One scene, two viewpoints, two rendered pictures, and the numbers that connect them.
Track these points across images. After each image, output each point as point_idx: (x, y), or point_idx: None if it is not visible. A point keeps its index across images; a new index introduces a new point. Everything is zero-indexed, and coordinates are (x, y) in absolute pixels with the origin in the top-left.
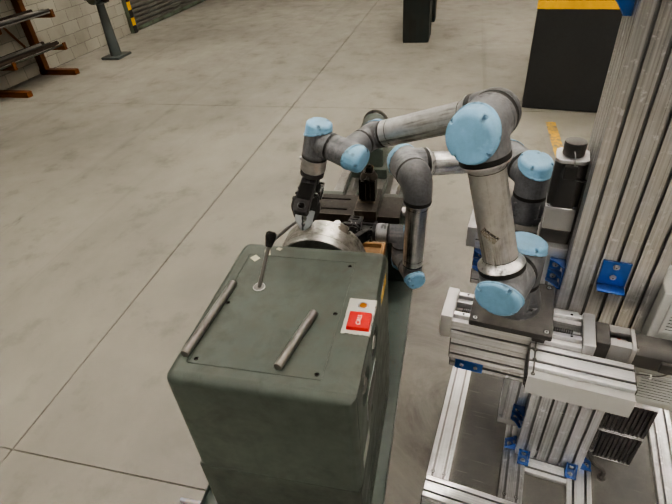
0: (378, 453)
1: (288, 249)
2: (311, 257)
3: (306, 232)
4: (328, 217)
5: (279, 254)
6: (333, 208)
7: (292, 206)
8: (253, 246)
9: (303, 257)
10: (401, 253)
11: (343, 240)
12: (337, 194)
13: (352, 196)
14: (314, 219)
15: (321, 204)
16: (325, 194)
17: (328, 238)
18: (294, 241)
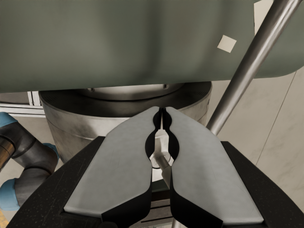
0: None
1: (196, 46)
2: (101, 7)
3: (163, 141)
4: (158, 196)
5: (223, 11)
6: (155, 207)
7: (292, 216)
8: (303, 45)
9: (132, 2)
10: (31, 163)
11: (71, 142)
12: (157, 224)
13: (140, 225)
14: (88, 149)
15: (170, 209)
16: (169, 221)
17: (100, 134)
18: (185, 110)
